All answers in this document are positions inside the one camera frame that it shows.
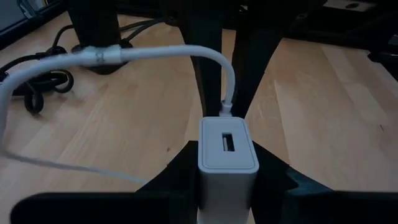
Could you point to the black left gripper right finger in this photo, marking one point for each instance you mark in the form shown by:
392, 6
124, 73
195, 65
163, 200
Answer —
295, 205

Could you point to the white USB charger block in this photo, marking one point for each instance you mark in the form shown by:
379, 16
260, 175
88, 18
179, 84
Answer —
228, 186

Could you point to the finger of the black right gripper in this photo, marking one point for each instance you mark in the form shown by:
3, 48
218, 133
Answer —
202, 28
255, 46

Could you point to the black power tower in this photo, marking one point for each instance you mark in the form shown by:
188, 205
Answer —
93, 21

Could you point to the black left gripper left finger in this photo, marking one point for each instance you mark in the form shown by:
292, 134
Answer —
155, 205

